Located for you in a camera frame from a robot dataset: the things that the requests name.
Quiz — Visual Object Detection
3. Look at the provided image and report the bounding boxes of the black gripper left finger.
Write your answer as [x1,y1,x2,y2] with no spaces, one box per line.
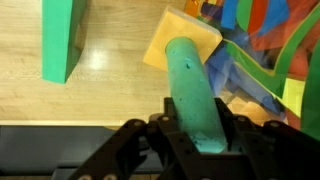
[68,98,200,180]

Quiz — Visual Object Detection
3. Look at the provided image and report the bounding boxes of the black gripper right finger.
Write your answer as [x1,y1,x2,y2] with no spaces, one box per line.
[213,98,320,180]

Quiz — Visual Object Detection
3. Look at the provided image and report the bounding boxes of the green cylinder with orange block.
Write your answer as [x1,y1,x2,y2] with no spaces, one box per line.
[143,7,227,153]

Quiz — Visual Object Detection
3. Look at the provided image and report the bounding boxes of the clear bag of foam blocks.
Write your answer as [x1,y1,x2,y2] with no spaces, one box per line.
[185,0,320,139]

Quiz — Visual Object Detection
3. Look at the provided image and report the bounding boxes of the green foam arch block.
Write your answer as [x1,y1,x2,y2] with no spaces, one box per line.
[42,0,87,84]

